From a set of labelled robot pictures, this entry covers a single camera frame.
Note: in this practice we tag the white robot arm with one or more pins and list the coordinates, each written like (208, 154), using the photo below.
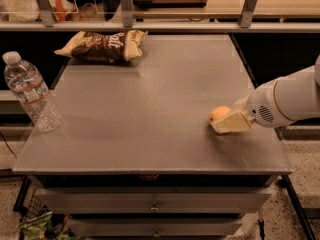
(304, 91)

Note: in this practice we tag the orange fruit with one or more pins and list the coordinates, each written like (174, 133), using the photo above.
(218, 112)

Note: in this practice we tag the brown salt chip bag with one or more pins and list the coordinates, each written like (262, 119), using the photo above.
(110, 49)

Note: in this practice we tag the black wire basket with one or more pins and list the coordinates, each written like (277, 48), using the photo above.
(34, 208)

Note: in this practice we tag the grey upper drawer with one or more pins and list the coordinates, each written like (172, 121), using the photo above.
(78, 201)

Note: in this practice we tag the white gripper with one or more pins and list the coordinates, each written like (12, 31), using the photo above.
(263, 104)

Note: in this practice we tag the white orange plastic bag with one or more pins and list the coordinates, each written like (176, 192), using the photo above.
(47, 11)

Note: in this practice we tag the green patterned bag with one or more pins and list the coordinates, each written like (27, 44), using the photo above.
(48, 227)

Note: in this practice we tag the clear plastic water bottle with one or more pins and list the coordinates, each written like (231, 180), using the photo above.
(29, 87)

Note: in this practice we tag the grey drawer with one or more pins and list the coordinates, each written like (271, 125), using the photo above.
(78, 201)
(154, 227)

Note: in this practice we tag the grey lower drawer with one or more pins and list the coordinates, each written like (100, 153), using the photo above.
(154, 227)

